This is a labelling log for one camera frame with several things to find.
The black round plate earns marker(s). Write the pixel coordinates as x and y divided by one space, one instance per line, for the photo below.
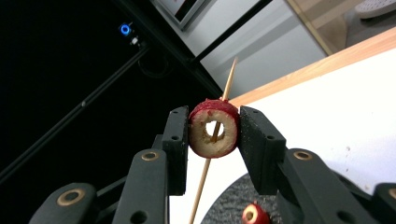
227 199

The white chair base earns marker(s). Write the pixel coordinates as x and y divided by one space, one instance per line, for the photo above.
376 7

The white cabinet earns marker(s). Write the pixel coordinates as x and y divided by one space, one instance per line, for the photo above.
274 46

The bamboo skewer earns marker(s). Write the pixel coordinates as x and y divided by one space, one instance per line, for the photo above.
229 77

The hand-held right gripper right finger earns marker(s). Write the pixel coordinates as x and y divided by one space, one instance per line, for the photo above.
299 186

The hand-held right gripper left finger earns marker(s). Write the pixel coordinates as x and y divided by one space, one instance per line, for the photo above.
146 186

